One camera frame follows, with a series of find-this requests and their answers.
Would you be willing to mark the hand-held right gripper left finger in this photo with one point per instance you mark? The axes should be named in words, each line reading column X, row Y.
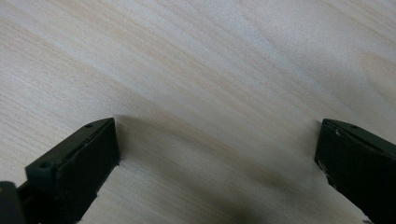
column 77, row 165

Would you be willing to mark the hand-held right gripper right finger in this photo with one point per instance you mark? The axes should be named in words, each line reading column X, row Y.
column 361, row 165

